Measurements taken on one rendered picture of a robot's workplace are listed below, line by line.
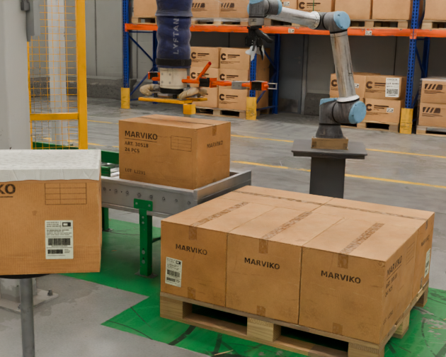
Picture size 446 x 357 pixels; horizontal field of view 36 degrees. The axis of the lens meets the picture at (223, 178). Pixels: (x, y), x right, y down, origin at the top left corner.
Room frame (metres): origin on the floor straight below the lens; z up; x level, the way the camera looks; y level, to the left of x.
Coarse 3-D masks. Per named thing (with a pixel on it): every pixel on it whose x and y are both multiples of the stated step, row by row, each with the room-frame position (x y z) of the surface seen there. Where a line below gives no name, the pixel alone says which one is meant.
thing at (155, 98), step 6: (144, 96) 4.29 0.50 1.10; (150, 96) 4.30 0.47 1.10; (156, 96) 4.27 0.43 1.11; (174, 96) 4.20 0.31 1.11; (162, 102) 4.20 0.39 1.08; (168, 102) 4.18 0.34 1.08; (174, 102) 4.16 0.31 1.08; (180, 102) 4.14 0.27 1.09; (186, 102) 4.15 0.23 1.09; (192, 102) 4.21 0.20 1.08
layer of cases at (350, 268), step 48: (240, 192) 4.09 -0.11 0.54; (288, 192) 4.12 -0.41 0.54; (192, 240) 3.33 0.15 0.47; (240, 240) 3.20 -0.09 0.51; (288, 240) 3.12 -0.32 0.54; (336, 240) 3.14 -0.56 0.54; (384, 240) 3.16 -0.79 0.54; (432, 240) 3.72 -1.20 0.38; (192, 288) 3.33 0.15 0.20; (240, 288) 3.19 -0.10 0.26; (288, 288) 3.07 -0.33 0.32; (336, 288) 2.95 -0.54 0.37; (384, 288) 2.87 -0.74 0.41; (384, 336) 2.93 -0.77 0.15
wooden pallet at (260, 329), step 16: (160, 304) 3.42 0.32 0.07; (176, 304) 3.37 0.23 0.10; (192, 304) 3.44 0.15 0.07; (208, 304) 3.28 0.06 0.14; (416, 304) 3.65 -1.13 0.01; (176, 320) 3.37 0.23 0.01; (192, 320) 3.34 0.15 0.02; (208, 320) 3.35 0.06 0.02; (256, 320) 3.15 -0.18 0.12; (272, 320) 3.11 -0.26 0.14; (400, 320) 3.17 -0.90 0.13; (240, 336) 3.19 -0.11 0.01; (256, 336) 3.14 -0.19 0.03; (272, 336) 3.10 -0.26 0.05; (336, 336) 2.95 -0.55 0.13; (400, 336) 3.23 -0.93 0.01; (304, 352) 3.02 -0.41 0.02; (320, 352) 3.01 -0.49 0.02; (336, 352) 3.01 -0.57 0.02; (352, 352) 2.91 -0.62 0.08; (368, 352) 2.87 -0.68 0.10
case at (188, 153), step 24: (120, 120) 4.30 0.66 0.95; (144, 120) 4.30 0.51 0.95; (168, 120) 4.32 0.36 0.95; (192, 120) 4.35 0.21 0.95; (216, 120) 4.38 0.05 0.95; (120, 144) 4.30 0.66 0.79; (144, 144) 4.20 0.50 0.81; (168, 144) 4.11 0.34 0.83; (192, 144) 4.02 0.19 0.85; (216, 144) 4.19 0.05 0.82; (120, 168) 4.30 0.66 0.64; (144, 168) 4.20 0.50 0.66; (168, 168) 4.11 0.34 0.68; (192, 168) 4.02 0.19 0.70; (216, 168) 4.20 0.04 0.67
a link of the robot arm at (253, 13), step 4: (252, 0) 4.04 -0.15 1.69; (256, 0) 4.03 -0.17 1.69; (260, 0) 4.03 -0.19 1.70; (264, 0) 4.06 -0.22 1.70; (252, 4) 4.04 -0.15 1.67; (256, 4) 4.03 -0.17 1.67; (260, 4) 4.03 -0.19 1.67; (264, 4) 4.05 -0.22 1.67; (268, 4) 4.08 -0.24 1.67; (252, 8) 4.04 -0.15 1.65; (256, 8) 4.03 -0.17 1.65; (260, 8) 4.04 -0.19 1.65; (264, 8) 4.06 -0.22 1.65; (252, 12) 4.04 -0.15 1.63; (256, 12) 4.03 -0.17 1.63; (260, 12) 4.04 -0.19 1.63; (264, 12) 4.07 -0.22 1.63; (248, 16) 4.07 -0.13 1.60; (252, 16) 4.04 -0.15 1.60; (256, 16) 4.03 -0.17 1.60; (260, 16) 4.04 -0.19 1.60
